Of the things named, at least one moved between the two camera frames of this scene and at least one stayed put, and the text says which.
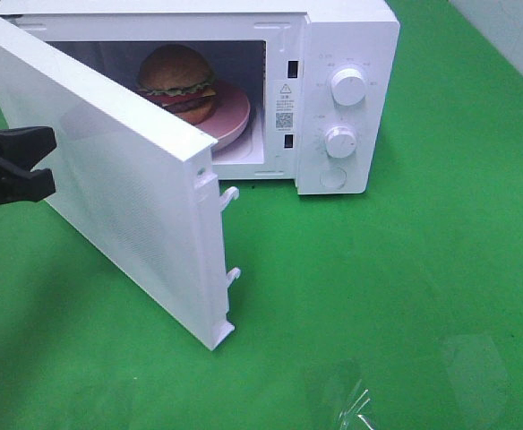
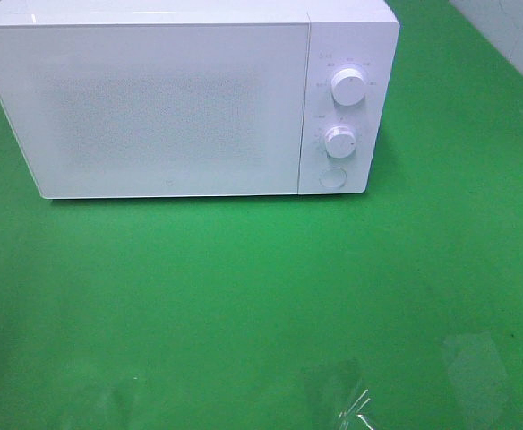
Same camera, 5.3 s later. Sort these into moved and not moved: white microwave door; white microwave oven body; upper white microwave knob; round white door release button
Moved: white microwave door
Not moved: round white door release button; upper white microwave knob; white microwave oven body
